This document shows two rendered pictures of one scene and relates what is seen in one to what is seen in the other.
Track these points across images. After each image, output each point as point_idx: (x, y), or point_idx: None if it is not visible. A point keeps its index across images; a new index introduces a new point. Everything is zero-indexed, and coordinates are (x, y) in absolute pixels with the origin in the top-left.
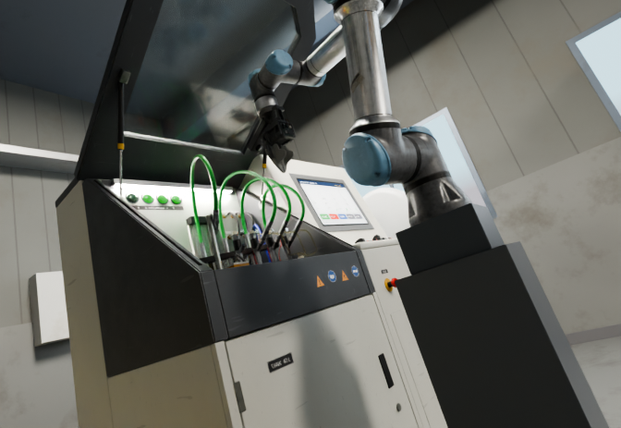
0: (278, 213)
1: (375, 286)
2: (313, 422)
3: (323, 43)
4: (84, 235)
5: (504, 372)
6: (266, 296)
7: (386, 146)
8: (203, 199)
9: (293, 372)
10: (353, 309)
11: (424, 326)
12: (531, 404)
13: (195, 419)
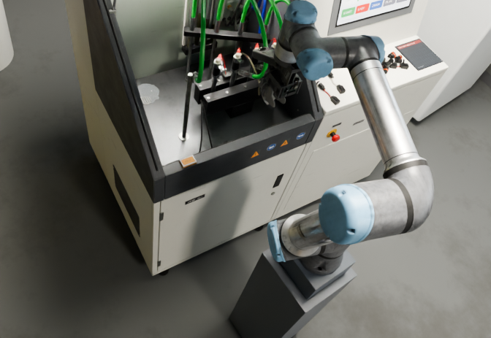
0: None
1: (315, 138)
2: (203, 212)
3: (367, 101)
4: None
5: (273, 307)
6: (201, 175)
7: (288, 258)
8: None
9: (202, 200)
10: (276, 159)
11: (261, 271)
12: (273, 317)
13: (139, 194)
